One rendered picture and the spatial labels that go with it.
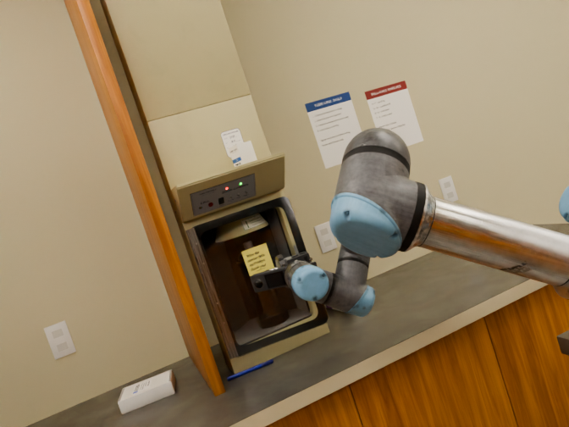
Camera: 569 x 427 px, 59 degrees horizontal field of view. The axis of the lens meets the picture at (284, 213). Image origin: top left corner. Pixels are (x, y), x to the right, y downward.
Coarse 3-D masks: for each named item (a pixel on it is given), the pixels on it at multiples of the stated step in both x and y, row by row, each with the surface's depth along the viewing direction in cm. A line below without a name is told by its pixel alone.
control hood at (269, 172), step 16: (256, 160) 140; (272, 160) 142; (208, 176) 135; (224, 176) 137; (240, 176) 140; (256, 176) 143; (272, 176) 146; (176, 192) 135; (192, 192) 136; (256, 192) 147
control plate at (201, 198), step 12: (240, 180) 141; (252, 180) 143; (204, 192) 138; (216, 192) 140; (228, 192) 142; (240, 192) 144; (252, 192) 146; (192, 204) 138; (204, 204) 141; (216, 204) 143; (228, 204) 145
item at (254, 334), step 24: (240, 216) 145; (264, 216) 147; (288, 216) 148; (216, 240) 144; (240, 240) 146; (264, 240) 147; (288, 240) 148; (216, 264) 145; (240, 264) 146; (216, 288) 145; (240, 288) 146; (240, 312) 146; (264, 312) 147; (288, 312) 148; (312, 312) 149; (240, 336) 146; (264, 336) 147; (288, 336) 148
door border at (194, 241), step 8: (192, 232) 143; (192, 240) 143; (200, 248) 144; (200, 256) 144; (200, 264) 144; (208, 272) 144; (208, 280) 144; (208, 288) 144; (208, 296) 144; (216, 296) 145; (216, 304) 145; (216, 312) 144; (224, 320) 145; (224, 328) 145; (232, 344) 145; (232, 352) 146
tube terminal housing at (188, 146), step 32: (160, 128) 143; (192, 128) 146; (224, 128) 149; (256, 128) 152; (160, 160) 143; (192, 160) 146; (224, 160) 149; (192, 224) 145; (192, 256) 147; (224, 352) 152; (256, 352) 149
